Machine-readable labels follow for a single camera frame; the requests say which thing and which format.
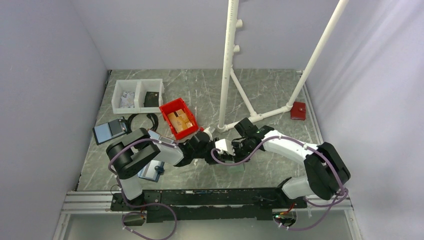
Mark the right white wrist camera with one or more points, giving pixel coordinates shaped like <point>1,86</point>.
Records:
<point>224,146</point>

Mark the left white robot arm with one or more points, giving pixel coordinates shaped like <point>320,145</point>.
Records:
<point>129,155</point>

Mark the white two-compartment bin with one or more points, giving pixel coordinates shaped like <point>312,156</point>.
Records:
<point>140,87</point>

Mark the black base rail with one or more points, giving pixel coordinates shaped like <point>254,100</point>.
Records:
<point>208,204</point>

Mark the red plastic bin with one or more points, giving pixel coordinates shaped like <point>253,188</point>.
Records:
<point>174,105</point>

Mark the brown boxes in red bin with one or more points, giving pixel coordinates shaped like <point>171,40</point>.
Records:
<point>179,120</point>

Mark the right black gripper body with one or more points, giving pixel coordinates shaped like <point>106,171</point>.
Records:
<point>242,150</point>

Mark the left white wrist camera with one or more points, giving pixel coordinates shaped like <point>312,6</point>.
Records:
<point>209,131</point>

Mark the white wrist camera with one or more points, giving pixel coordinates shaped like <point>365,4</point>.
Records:
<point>209,131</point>
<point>224,146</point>

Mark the white PVC pipe frame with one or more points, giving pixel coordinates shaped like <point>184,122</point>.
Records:
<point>274,34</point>

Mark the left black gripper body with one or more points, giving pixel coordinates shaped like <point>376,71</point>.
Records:
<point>206,153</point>

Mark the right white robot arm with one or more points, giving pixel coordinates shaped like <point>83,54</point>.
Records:
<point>325,172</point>

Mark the black wallet in bin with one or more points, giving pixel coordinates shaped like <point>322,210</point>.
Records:
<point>151,99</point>

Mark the red leather wallet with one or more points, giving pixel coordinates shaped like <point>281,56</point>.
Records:
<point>298,111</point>

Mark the navy blue card holder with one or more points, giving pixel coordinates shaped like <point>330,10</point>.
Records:
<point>152,171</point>

